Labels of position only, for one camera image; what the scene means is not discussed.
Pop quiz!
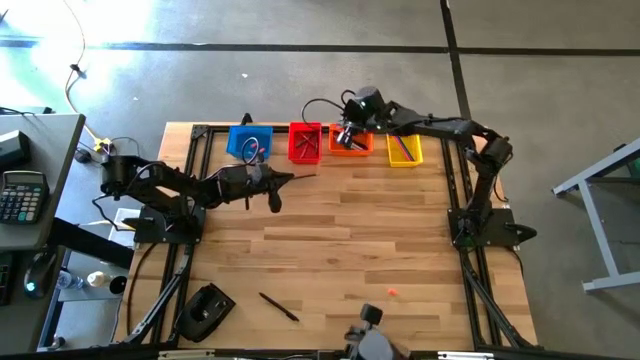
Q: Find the clear water bottle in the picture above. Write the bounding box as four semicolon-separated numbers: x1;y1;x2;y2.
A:
56;268;85;292

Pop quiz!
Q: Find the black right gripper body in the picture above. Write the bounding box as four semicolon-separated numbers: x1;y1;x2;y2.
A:
337;118;363;142

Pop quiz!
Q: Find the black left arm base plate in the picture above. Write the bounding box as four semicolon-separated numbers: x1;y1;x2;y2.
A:
122;205;206;246

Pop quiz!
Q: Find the black boxy apparatus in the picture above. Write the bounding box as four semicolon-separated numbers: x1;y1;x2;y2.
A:
344;302;401;360

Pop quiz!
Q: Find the black computer mouse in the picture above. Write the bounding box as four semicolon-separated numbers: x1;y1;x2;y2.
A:
23;248;59;301

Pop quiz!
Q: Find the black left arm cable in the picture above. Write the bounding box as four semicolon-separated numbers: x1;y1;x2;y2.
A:
241;135;262;167

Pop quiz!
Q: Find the orange plastic bin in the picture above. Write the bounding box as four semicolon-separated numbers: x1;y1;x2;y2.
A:
328;123;375;158

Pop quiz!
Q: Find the blue plastic bin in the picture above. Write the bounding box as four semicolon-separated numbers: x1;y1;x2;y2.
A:
225;124;275;160

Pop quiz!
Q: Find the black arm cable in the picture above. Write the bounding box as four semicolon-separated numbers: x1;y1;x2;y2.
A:
241;135;262;167
301;88;357;126

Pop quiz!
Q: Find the black box device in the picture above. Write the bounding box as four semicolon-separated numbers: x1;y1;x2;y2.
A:
0;130;32;172

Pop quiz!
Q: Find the white paper sheet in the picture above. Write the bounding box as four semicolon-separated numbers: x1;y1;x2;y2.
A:
87;206;144;249

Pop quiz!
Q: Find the orange pencil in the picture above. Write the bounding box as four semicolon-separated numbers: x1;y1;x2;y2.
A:
392;134;411;163

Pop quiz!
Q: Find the red plastic bin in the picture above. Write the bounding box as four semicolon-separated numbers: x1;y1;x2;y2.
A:
287;121;323;165

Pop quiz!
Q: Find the black plastic cradle device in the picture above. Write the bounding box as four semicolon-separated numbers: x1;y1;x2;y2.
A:
174;282;237;344

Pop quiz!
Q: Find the black desk calculator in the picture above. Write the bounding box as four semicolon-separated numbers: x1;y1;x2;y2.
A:
0;170;50;225

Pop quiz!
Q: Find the grey desk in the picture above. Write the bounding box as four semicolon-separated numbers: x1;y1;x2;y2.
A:
0;112;87;252

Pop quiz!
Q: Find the black desk beam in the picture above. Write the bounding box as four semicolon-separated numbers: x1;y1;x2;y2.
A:
47;217;136;271

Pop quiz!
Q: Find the pale floor cable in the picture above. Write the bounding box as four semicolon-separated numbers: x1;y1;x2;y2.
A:
62;0;104;144

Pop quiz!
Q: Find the grey metal table frame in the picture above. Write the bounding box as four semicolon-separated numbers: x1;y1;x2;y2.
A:
552;139;640;294

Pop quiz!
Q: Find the silver metal bracket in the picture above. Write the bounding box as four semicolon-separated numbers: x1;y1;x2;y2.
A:
157;349;217;360
437;350;497;360

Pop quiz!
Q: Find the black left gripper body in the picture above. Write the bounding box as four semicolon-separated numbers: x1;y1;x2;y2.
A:
217;163;283;214

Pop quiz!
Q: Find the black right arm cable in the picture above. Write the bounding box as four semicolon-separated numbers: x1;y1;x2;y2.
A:
301;88;357;126

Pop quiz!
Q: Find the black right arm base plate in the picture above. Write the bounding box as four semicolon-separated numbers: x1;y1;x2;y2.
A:
447;207;539;251

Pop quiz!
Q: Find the black aluminium table frame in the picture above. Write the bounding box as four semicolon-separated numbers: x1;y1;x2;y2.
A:
113;122;540;351

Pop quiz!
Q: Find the black keyboard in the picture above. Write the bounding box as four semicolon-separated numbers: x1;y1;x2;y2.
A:
0;252;15;307

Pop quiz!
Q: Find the yellow plastic bin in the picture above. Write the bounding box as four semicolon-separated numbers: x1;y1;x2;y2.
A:
385;132;424;169

